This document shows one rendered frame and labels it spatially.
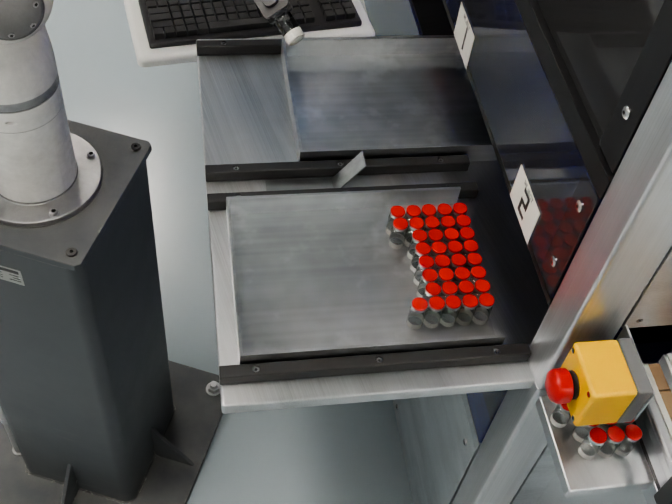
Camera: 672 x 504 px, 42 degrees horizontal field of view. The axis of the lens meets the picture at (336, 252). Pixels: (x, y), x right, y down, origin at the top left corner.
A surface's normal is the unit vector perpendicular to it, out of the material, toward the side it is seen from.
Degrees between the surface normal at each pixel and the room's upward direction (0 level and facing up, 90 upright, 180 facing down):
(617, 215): 90
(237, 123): 0
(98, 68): 0
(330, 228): 0
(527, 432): 90
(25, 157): 90
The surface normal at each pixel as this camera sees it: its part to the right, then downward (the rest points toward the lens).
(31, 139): 0.44, 0.73
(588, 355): 0.09, -0.62
